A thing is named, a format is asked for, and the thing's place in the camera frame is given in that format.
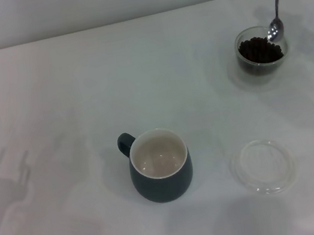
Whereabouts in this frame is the pink handled metal spoon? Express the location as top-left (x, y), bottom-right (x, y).
top-left (261, 0), bottom-right (292, 44)

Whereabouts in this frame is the dark green ceramic mug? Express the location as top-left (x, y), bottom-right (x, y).
top-left (115, 122), bottom-right (198, 210)

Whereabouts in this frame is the coffee bean pile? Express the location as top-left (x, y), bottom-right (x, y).
top-left (234, 31), bottom-right (288, 79)

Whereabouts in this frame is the clear glass cup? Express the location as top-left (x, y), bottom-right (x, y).
top-left (231, 21), bottom-right (294, 81)

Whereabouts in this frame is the clear glass saucer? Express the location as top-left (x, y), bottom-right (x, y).
top-left (226, 134), bottom-right (298, 201)

